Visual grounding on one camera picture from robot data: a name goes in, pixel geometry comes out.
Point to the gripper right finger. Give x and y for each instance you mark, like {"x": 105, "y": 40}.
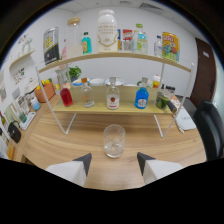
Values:
{"x": 155, "y": 170}

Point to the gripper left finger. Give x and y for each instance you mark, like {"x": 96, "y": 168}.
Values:
{"x": 75, "y": 171}

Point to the clear bottle with red label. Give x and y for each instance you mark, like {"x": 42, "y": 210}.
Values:
{"x": 112, "y": 96}

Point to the white yellow lidded cup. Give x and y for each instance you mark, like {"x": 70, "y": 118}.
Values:
{"x": 156, "y": 81}

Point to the clear drinking glass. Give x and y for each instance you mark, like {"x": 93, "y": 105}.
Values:
{"x": 114, "y": 143}

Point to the white folded cloth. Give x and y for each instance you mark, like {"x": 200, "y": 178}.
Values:
{"x": 185, "y": 120}

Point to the dark cylindrical tool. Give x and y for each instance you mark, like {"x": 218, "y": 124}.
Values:
{"x": 172, "y": 106}

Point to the black chair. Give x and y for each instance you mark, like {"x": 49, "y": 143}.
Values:
{"x": 210, "y": 130}

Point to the white tray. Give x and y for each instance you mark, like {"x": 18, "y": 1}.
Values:
{"x": 27, "y": 120}

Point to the orange printed paper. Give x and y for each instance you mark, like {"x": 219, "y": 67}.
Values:
{"x": 175, "y": 101}

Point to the black bag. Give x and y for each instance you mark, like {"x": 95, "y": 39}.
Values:
{"x": 14, "y": 132}

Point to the blue liquid glass bottle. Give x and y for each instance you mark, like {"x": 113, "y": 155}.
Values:
{"x": 141, "y": 97}

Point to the clear bottle with amber cap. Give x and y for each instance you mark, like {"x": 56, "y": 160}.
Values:
{"x": 87, "y": 96}

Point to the red liquid glass bottle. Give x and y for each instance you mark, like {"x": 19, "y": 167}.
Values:
{"x": 66, "y": 95}

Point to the small spice jar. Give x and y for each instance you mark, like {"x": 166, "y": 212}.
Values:
{"x": 167, "y": 88}
{"x": 172, "y": 89}

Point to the dark sauce bottle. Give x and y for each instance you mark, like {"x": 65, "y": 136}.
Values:
{"x": 163, "y": 87}

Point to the orange basket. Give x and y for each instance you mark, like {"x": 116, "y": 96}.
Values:
{"x": 45, "y": 92}

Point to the green white mug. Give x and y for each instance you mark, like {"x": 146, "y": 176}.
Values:
{"x": 140, "y": 83}

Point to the white bowl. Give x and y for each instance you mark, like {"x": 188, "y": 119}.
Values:
{"x": 114, "y": 81}
{"x": 96, "y": 81}

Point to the green potted plant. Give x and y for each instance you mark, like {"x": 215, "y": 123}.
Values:
{"x": 75, "y": 71}

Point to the brown door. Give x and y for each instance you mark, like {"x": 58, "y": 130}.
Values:
{"x": 203, "y": 73}

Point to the small pink bottle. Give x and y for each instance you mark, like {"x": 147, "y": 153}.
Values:
{"x": 64, "y": 52}

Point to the small clear water bottle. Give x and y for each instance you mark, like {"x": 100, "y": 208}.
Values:
{"x": 158, "y": 47}

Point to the yellow cartoon drink can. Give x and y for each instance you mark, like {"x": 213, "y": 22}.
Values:
{"x": 170, "y": 46}

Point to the teal liquid bottle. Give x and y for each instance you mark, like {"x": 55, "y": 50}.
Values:
{"x": 86, "y": 45}

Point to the clear bottle with green cap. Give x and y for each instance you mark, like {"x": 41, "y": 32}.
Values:
{"x": 141, "y": 41}

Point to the slim blue bottle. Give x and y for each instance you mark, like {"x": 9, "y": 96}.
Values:
{"x": 134, "y": 40}

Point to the glass jar with cork lid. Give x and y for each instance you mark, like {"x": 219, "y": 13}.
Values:
{"x": 73, "y": 40}

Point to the large white bottle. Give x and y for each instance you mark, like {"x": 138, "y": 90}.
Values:
{"x": 107, "y": 33}

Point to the white frame wooden shelf rack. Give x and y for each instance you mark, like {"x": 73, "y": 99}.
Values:
{"x": 100, "y": 107}

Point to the wooden wall shelf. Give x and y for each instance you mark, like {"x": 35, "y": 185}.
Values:
{"x": 21, "y": 59}

